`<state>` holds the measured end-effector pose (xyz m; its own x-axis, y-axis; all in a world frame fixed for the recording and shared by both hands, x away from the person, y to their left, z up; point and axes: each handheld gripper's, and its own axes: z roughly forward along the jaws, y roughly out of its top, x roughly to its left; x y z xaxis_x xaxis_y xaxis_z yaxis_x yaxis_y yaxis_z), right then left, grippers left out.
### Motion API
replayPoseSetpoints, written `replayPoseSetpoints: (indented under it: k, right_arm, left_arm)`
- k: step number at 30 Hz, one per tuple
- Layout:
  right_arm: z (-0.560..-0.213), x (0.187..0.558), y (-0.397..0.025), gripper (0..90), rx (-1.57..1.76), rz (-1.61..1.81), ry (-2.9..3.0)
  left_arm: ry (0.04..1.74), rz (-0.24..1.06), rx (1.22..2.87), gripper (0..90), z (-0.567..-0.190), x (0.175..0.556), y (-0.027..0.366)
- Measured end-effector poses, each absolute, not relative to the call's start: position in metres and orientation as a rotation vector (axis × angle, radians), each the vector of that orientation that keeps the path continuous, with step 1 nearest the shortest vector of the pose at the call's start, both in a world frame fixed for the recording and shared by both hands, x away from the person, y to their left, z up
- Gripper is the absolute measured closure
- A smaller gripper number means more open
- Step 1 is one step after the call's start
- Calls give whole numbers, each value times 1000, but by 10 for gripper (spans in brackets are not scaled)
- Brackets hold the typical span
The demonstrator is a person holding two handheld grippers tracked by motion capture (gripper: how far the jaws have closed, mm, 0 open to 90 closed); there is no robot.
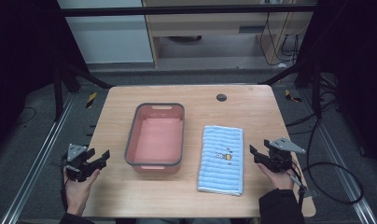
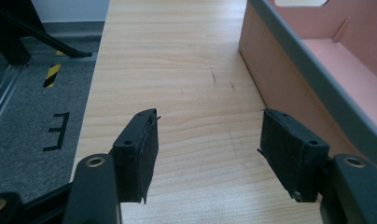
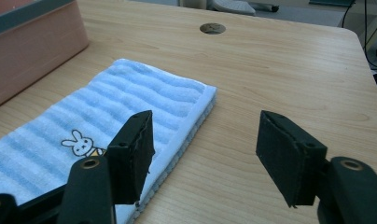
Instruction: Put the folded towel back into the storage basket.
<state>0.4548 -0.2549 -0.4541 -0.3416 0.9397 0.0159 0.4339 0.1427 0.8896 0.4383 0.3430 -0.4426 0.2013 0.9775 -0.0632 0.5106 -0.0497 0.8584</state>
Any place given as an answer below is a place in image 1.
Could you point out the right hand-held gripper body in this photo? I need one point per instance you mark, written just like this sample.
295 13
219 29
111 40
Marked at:
281 154

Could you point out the white cabinet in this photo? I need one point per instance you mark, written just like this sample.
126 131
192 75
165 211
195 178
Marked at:
107 32

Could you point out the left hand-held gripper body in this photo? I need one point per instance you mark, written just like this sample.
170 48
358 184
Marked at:
75 161

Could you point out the pink plastic basin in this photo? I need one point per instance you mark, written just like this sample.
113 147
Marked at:
155 137

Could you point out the round black table grommet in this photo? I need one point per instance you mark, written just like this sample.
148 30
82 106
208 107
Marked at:
221 97

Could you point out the aluminium floor rail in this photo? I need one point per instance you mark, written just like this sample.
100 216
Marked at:
336 158
37 161

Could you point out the person's right hand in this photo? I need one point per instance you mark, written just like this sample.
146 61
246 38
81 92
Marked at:
276 179

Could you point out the yellow black striped tape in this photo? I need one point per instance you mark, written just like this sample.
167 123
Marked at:
291 96
91 100

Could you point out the black horizontal bar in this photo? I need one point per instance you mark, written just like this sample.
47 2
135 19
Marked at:
186 11

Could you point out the black metal stand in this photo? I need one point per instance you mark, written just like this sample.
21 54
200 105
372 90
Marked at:
304 81
70 84

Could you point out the wooden cabinet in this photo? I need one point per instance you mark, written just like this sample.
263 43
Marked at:
220 28

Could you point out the blue striped towel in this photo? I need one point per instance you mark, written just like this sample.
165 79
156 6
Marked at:
221 160

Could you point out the person's left hand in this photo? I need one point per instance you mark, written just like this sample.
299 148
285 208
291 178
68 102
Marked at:
78 189

